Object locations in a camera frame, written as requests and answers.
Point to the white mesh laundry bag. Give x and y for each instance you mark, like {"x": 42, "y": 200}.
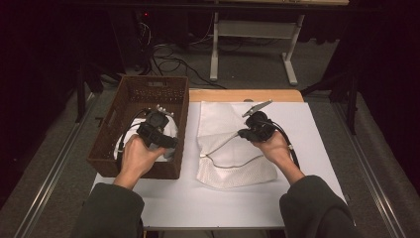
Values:
{"x": 231, "y": 175}

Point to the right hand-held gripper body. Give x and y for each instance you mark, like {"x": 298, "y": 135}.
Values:
{"x": 262, "y": 127}

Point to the dark computer tower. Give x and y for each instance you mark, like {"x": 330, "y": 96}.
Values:
{"x": 132, "y": 36}

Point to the person's right hand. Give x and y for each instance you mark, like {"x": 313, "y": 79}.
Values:
{"x": 277, "y": 148}

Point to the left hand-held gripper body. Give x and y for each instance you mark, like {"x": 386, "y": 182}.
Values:
{"x": 157, "y": 127}

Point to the metal floor rail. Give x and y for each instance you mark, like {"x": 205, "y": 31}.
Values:
{"x": 48, "y": 178}
{"x": 373, "y": 178}

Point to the white garment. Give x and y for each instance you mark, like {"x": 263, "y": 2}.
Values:
{"x": 172, "y": 127}

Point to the black metal stand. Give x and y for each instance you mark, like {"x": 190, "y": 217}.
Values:
{"x": 80, "y": 95}
{"x": 352, "y": 105}

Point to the brown woven basket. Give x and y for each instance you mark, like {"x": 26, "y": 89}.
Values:
{"x": 148, "y": 94}

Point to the person's left hand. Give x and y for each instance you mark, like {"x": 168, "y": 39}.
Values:
{"x": 137, "y": 162}

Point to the white-framed desk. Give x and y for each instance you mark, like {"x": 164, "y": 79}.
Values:
{"x": 254, "y": 29}

